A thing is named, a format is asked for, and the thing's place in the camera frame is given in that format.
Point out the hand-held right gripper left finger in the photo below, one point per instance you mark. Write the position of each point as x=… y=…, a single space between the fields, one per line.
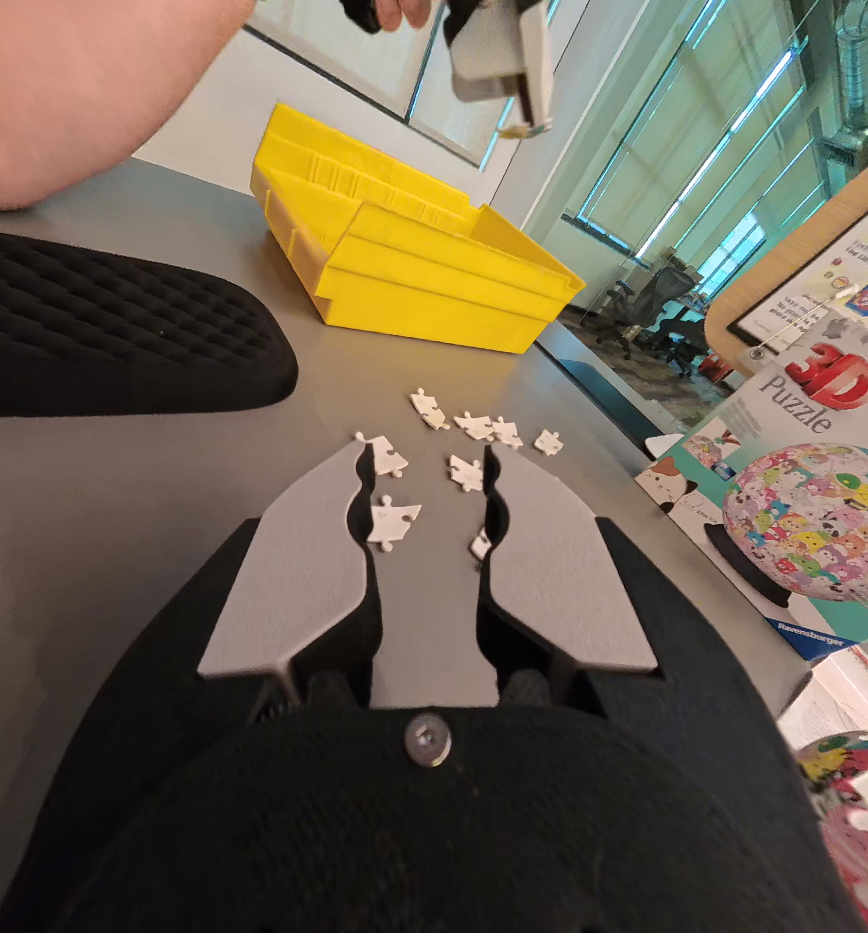
x=295 y=583

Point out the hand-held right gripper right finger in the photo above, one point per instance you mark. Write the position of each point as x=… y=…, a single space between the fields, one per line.
x=557 y=583

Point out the white puzzle pieces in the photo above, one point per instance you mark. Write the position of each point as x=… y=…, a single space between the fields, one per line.
x=390 y=521

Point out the partly built puzzle ball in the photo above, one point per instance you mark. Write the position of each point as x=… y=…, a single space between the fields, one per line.
x=863 y=838

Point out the person's left forearm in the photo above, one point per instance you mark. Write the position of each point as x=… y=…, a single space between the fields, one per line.
x=77 y=87

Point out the printed puzzle box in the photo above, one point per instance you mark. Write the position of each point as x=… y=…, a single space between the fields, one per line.
x=769 y=452

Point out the person's left hand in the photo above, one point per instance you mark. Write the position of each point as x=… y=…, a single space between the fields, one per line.
x=404 y=11

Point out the yellow plastic bin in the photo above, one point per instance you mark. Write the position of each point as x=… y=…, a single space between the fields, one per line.
x=434 y=291

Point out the black office chair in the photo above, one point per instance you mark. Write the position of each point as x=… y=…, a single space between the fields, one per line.
x=685 y=342
x=659 y=291

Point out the folded instruction leaflet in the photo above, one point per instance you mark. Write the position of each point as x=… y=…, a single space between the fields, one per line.
x=842 y=700

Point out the rounded wooden board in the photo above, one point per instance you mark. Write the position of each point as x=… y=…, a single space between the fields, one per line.
x=725 y=321

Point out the black cushioned pad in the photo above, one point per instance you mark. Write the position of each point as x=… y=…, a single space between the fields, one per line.
x=113 y=328

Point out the black framed printed sheet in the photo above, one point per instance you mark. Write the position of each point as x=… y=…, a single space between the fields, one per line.
x=842 y=270

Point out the silver ventilation duct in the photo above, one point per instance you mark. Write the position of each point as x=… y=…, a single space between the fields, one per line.
x=860 y=87

